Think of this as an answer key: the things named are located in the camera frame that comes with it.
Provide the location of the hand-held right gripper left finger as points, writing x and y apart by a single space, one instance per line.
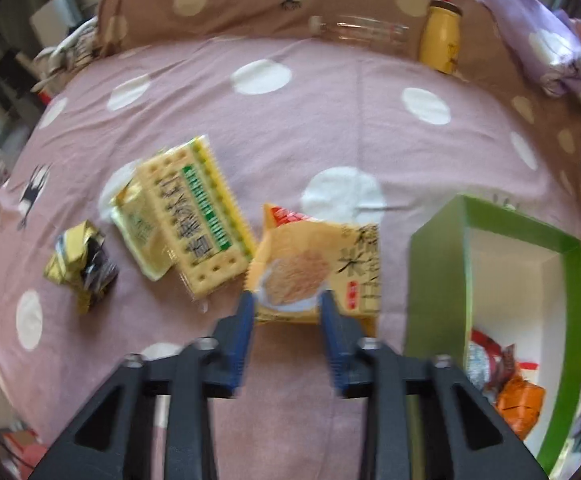
243 330

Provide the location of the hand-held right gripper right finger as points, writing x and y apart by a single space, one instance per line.
333 340

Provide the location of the yellow rice snack packet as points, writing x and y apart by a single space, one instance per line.
300 260

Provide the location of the green cardboard box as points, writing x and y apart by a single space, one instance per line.
435 285

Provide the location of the red snack packet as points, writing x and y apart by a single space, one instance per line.
490 347

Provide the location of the orange snack packet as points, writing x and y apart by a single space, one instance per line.
518 402

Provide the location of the clear red-striped snack packet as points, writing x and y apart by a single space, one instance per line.
528 364

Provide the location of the yellow green cracker packet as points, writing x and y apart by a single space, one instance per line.
195 220

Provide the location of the pale green snack packet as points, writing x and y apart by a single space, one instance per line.
135 225

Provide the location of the gold foil snack wrapper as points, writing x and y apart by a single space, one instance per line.
75 260

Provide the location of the pink dotted blanket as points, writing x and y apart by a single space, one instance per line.
320 125

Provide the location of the clear plastic bottle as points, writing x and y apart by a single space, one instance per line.
365 35

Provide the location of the yellow drink bottle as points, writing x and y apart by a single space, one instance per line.
438 40

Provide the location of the brown dotted pillow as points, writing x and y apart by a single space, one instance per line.
240 10

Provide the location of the white patterned cloth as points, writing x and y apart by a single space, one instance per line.
70 50

